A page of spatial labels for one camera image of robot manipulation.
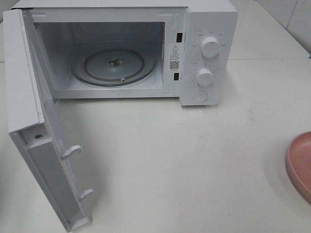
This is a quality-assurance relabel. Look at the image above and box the round white door release button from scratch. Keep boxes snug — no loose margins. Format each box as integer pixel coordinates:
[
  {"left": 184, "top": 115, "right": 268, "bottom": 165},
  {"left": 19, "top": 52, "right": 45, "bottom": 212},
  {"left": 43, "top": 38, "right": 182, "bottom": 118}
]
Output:
[{"left": 193, "top": 91, "right": 208, "bottom": 102}]

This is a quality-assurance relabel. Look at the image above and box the white timer knob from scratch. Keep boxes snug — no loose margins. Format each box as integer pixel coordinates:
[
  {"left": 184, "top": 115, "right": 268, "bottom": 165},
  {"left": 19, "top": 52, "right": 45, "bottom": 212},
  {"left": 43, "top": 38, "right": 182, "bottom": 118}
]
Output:
[{"left": 196, "top": 68, "right": 214, "bottom": 86}]

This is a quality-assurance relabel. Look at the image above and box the white microwave door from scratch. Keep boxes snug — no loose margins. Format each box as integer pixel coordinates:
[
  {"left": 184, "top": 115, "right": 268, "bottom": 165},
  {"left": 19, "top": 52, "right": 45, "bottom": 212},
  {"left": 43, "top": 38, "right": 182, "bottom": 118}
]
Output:
[{"left": 3, "top": 9, "right": 91, "bottom": 232}]

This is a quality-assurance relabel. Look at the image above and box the pink round plate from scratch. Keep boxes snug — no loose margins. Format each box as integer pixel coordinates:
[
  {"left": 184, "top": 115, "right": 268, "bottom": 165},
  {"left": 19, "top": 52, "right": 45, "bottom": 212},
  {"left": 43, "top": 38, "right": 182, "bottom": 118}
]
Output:
[{"left": 286, "top": 131, "right": 311, "bottom": 204}]

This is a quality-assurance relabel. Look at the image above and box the white warning label sticker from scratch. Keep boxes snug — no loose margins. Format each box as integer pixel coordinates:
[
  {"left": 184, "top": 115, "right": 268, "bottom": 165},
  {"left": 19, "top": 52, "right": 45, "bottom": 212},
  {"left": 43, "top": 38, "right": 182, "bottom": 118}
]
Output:
[{"left": 168, "top": 43, "right": 182, "bottom": 71}]

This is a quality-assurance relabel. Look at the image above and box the glass microwave turntable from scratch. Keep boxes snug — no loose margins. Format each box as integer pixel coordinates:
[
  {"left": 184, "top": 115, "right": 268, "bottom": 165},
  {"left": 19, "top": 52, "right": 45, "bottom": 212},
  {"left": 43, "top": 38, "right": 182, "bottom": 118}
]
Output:
[{"left": 69, "top": 40, "right": 161, "bottom": 87}]

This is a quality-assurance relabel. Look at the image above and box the upper white power knob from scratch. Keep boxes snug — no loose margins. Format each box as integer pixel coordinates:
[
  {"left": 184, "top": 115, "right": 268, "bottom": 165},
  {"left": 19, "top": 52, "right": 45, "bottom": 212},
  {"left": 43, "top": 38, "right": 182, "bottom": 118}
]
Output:
[{"left": 200, "top": 35, "right": 221, "bottom": 58}]

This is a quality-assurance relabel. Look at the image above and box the white microwave oven body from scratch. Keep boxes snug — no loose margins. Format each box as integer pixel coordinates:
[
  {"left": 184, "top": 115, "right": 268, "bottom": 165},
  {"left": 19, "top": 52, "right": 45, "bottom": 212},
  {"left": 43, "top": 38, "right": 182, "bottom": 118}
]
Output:
[{"left": 10, "top": 0, "right": 238, "bottom": 106}]

